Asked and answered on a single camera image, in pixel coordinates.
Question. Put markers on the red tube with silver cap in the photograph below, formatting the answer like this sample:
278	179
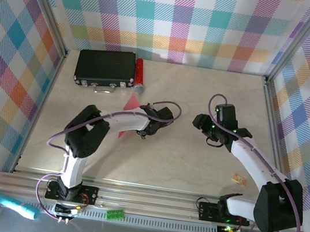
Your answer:
140	73

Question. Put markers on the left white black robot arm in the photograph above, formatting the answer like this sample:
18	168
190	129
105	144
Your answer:
125	119

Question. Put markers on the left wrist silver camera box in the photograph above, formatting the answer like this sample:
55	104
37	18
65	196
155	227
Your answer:
149	105

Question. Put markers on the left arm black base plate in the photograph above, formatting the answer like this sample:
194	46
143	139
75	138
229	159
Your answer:
87	195

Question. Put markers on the aluminium frame post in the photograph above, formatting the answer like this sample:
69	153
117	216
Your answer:
47	6
296	40

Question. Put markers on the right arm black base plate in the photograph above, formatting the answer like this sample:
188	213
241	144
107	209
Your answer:
208	211

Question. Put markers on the black carrying case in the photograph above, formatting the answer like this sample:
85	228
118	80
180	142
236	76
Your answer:
105	66

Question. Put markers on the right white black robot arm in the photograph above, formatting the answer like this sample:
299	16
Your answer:
253	162

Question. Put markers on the pink paper sheet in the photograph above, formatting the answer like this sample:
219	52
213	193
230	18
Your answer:
132	104

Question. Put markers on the green terminal block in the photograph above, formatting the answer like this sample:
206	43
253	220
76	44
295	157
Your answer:
114	214

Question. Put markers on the aluminium mounting rail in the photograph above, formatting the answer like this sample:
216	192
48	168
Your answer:
144	205

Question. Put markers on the small brown paper tag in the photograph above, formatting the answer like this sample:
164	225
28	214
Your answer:
239	179

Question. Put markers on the teal plastic tool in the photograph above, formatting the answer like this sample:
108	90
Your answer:
10	203

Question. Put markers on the aluminium side rail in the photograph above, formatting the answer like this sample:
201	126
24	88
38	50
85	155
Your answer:
52	83
273	125

